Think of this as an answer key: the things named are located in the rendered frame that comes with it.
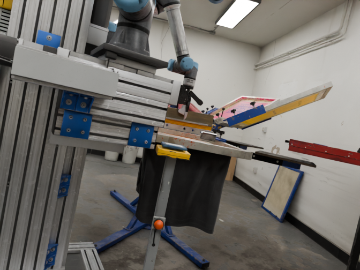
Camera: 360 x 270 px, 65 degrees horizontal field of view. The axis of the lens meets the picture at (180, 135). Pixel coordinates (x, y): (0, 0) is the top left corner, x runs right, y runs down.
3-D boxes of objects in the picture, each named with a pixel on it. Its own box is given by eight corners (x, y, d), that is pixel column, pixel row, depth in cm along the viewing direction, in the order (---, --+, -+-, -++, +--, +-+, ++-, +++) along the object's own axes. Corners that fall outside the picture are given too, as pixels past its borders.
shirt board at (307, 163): (310, 171, 246) (313, 162, 246) (314, 176, 209) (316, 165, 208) (173, 138, 295) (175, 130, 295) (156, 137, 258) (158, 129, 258)
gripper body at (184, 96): (175, 103, 181) (179, 84, 180) (188, 106, 182) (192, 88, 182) (177, 103, 173) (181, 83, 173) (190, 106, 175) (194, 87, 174)
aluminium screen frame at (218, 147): (251, 160, 138) (253, 152, 137) (132, 137, 129) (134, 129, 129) (211, 142, 215) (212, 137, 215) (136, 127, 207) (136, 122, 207)
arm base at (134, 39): (112, 46, 90) (118, 16, 90) (102, 52, 103) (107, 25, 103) (155, 60, 98) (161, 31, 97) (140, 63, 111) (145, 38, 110)
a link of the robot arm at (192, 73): (184, 60, 178) (196, 64, 182) (180, 77, 179) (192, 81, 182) (189, 59, 171) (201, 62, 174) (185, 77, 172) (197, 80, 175)
